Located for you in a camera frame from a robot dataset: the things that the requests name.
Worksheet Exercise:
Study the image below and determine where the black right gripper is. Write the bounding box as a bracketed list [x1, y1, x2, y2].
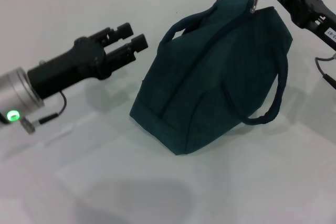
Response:
[262, 0, 336, 48]

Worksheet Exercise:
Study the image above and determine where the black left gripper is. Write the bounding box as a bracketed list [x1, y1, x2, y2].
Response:
[27, 22, 149, 101]

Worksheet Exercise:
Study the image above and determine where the gripper grey cable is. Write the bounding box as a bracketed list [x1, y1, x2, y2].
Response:
[314, 52, 336, 90]
[20, 90, 68, 135]

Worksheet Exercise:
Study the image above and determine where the right gripper grey cable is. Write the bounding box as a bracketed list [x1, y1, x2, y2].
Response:
[314, 52, 336, 90]

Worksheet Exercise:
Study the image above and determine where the left gripper grey cable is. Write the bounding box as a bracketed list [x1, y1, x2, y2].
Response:
[20, 90, 68, 135]

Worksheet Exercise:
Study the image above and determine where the dark teal insulated lunch bag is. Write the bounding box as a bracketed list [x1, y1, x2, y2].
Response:
[129, 0, 294, 156]

